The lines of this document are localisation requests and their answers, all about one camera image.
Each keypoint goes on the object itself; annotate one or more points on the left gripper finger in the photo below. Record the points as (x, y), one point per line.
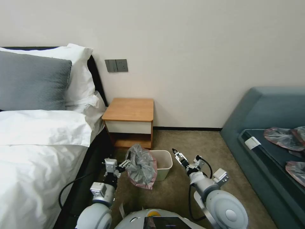
(126, 162)
(124, 165)

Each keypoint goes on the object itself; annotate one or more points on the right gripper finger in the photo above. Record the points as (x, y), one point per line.
(181, 156)
(176, 156)

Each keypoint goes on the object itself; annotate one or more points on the grey translucent garbage bag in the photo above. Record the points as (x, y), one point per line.
(141, 168)

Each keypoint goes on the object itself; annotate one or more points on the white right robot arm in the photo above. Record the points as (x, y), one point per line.
(215, 198)

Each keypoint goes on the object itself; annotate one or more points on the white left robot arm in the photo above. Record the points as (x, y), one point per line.
(100, 210)

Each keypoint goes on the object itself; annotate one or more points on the white plastic trash can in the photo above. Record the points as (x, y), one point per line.
(163, 164)

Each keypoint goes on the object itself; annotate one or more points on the crumpled grey garbage bag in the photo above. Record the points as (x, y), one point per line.
(299, 142)
(277, 136)
(296, 173)

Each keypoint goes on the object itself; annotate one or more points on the black baseboard strip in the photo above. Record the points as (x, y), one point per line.
(188, 129)

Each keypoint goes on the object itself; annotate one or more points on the wooden nightstand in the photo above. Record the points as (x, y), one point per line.
(129, 121)

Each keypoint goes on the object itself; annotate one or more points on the white robot front shell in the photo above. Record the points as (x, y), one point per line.
(152, 219)

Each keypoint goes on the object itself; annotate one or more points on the white sofa label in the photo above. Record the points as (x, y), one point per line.
(252, 143)

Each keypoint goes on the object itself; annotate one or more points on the white duvet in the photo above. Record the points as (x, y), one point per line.
(40, 164)

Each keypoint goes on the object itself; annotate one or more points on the teal sofa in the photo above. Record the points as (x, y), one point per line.
(264, 148)

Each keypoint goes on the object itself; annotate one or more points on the black bed headboard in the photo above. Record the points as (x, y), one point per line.
(96, 76)

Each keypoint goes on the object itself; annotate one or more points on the large white pillow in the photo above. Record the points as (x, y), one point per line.
(79, 74)

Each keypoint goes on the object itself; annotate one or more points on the grey pillow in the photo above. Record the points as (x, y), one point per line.
(31, 82)

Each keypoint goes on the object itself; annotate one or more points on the black bed frame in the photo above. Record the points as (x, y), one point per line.
(90, 162)

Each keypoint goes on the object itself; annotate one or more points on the grey wall switch panel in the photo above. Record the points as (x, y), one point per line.
(116, 65)

